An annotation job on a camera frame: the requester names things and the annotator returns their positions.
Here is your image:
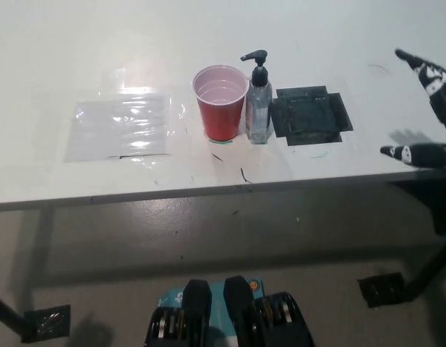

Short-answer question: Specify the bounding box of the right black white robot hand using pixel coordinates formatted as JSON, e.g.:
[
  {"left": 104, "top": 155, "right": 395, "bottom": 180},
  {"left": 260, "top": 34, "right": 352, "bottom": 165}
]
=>
[{"left": 379, "top": 48, "right": 446, "bottom": 170}]

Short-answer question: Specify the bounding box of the clear soap bottle black pump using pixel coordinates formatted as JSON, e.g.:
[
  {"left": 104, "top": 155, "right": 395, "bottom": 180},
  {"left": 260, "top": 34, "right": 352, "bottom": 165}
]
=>
[{"left": 239, "top": 49, "right": 273, "bottom": 145}]

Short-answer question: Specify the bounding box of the black teal robot body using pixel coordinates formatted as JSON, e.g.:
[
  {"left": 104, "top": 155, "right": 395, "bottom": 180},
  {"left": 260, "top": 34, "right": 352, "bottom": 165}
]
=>
[{"left": 143, "top": 275, "right": 314, "bottom": 347}]

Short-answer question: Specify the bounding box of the black tape square patch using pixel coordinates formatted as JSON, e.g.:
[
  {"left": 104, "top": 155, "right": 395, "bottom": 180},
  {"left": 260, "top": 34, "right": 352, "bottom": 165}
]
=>
[{"left": 270, "top": 85, "right": 354, "bottom": 147}]

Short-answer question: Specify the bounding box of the black table leg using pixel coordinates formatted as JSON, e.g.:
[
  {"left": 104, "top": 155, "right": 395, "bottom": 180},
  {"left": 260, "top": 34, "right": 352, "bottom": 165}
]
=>
[
  {"left": 0, "top": 291, "right": 28, "bottom": 339},
  {"left": 403, "top": 231, "right": 446, "bottom": 303}
]

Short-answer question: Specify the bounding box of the red plastic cup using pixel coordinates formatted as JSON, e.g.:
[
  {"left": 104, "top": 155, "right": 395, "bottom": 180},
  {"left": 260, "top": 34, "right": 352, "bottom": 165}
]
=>
[{"left": 192, "top": 64, "right": 249, "bottom": 142}]

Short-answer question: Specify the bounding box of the clear plastic sheet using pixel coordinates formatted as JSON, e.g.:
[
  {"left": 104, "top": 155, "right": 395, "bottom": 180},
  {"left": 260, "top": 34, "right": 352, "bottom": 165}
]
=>
[{"left": 62, "top": 94, "right": 187, "bottom": 163}]

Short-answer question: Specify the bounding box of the black table frame beam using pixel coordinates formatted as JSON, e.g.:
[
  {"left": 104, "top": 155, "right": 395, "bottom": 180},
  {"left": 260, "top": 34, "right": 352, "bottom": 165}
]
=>
[{"left": 387, "top": 169, "right": 446, "bottom": 236}]

